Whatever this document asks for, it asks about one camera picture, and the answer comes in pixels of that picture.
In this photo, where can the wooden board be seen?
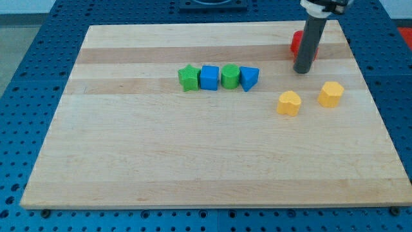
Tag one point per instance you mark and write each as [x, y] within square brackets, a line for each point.
[126, 136]

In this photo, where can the red star block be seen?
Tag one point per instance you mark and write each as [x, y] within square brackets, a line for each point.
[295, 44]

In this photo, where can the blue cube block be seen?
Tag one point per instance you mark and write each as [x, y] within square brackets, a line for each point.
[209, 78]

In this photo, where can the red object at edge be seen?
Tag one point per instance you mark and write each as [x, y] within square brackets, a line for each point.
[406, 33]

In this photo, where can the yellow hexagon block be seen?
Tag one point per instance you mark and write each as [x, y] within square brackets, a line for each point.
[330, 94]

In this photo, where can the yellow heart block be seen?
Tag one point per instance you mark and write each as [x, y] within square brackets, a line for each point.
[288, 103]

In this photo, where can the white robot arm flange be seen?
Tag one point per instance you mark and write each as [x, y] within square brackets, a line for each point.
[324, 8]

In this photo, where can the green star block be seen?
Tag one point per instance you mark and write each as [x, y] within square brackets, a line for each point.
[189, 78]

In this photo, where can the green cylinder block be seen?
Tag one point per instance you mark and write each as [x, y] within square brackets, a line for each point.
[230, 76]

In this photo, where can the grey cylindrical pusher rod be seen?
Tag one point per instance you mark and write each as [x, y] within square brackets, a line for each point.
[312, 33]

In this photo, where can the blue triangle block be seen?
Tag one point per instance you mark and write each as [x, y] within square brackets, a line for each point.
[248, 77]

